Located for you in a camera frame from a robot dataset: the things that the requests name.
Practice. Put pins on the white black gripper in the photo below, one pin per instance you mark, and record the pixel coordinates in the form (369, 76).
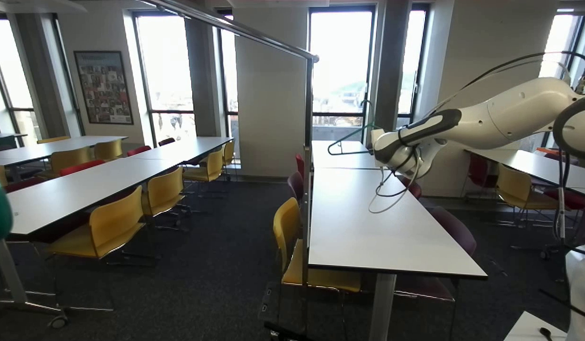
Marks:
(398, 150)

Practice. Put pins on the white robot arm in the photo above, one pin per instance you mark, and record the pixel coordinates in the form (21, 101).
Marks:
(526, 109)

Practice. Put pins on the white table with hanger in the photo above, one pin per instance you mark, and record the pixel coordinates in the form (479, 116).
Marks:
(363, 220)

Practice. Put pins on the yellow chair near table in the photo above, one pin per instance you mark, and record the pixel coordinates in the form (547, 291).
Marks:
(290, 245)

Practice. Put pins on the purple chair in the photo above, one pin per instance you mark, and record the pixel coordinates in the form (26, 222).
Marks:
(437, 289)

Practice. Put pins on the yellow chair front left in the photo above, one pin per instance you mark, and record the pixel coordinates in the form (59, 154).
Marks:
(108, 230)

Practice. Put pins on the long white left table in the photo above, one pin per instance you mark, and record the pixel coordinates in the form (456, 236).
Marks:
(49, 201)

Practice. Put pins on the chrome clothes rail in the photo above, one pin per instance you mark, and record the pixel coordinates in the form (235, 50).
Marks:
(199, 14)

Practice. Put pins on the framed wall picture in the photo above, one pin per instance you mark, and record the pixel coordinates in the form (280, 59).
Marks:
(104, 88)

